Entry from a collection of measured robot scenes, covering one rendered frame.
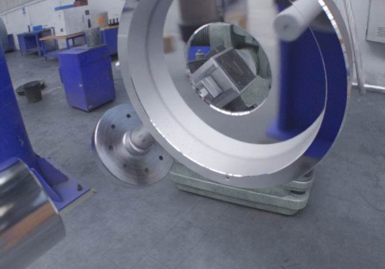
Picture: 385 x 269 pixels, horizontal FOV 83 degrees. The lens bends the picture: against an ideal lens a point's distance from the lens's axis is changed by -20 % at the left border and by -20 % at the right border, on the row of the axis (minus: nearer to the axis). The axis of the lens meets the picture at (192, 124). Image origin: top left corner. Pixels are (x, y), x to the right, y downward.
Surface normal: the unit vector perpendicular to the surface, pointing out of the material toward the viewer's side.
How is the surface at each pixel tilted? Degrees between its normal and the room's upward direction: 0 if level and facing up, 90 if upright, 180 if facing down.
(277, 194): 90
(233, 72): 49
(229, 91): 95
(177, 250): 0
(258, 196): 90
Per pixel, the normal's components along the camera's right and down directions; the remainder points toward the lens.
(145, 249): -0.05, -0.89
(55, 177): 0.55, 0.36
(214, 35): -0.31, 0.36
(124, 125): 0.55, -0.39
